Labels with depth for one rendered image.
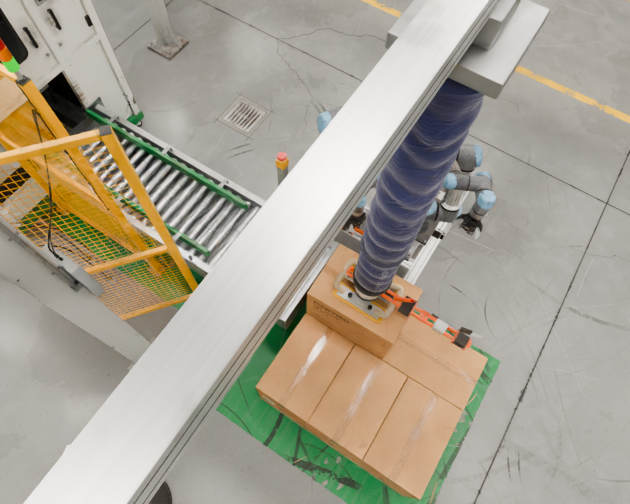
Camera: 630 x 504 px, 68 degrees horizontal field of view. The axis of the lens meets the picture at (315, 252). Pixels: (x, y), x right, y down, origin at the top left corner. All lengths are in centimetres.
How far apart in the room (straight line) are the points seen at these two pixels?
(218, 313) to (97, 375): 340
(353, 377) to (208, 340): 258
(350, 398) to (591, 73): 441
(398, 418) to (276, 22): 433
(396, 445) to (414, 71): 259
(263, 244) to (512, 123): 468
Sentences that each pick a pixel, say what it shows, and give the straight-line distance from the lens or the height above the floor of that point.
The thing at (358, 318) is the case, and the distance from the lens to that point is 286.
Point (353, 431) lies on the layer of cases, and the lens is 314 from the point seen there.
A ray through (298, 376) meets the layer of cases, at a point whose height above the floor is 54.
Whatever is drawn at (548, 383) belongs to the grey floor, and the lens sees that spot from 417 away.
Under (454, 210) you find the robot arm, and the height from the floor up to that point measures 129.
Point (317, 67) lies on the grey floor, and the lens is 530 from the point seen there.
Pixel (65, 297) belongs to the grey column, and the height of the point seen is 161.
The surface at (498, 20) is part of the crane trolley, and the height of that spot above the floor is 296.
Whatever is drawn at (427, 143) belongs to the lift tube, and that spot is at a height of 254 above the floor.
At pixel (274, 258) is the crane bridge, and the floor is 305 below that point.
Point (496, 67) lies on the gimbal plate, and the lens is 123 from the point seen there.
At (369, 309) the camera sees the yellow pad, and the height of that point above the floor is 99.
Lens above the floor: 366
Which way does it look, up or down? 65 degrees down
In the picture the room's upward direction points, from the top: 4 degrees clockwise
